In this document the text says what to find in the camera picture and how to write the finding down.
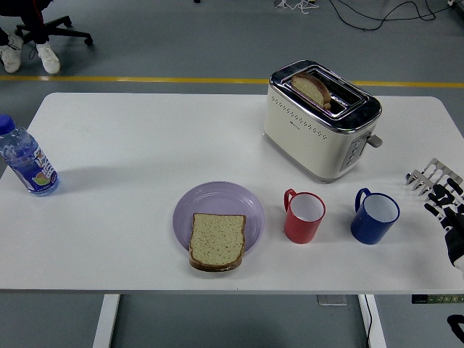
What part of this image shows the black table cable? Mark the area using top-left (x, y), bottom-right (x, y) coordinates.
top-left (363, 295), bottom-right (374, 348)

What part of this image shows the white table leg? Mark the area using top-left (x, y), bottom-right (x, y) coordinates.
top-left (357, 294), bottom-right (387, 348)
top-left (92, 294), bottom-right (121, 348)

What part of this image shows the white floor cable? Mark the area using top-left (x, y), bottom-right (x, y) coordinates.
top-left (273, 0), bottom-right (320, 15)

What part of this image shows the grey under-table bracket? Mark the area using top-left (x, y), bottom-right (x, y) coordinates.
top-left (317, 295), bottom-right (349, 307)

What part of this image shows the table height control panel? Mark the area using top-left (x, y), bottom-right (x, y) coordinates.
top-left (411, 294), bottom-right (464, 305)

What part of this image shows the seated person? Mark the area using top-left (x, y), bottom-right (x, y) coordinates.
top-left (0, 0), bottom-right (61, 75)

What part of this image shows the metal toast rack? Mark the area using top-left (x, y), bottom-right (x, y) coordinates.
top-left (405, 157), bottom-right (464, 199)

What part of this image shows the flat bread slice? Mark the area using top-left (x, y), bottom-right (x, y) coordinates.
top-left (188, 212), bottom-right (247, 272)

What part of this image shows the blue enamel cup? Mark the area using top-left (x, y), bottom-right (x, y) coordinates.
top-left (350, 187), bottom-right (401, 245)

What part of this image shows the red enamel cup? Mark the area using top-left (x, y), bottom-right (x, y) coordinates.
top-left (283, 188), bottom-right (327, 244)

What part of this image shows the upright bread slice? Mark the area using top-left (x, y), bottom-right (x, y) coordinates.
top-left (291, 71), bottom-right (333, 111)

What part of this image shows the purple plate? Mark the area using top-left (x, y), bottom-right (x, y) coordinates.
top-left (172, 181), bottom-right (265, 254)

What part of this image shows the cream and chrome toaster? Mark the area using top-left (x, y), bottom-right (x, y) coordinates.
top-left (263, 59), bottom-right (384, 184)

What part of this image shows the black office chair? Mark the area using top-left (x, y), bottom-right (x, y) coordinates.
top-left (0, 0), bottom-right (94, 46)

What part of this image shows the clear bottle with blue cap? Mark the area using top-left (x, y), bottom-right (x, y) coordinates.
top-left (0, 114), bottom-right (61, 197)

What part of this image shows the black floor cable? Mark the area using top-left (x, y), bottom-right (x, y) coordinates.
top-left (328, 0), bottom-right (464, 32)

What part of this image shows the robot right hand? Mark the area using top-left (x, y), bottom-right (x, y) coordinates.
top-left (423, 183), bottom-right (464, 271)

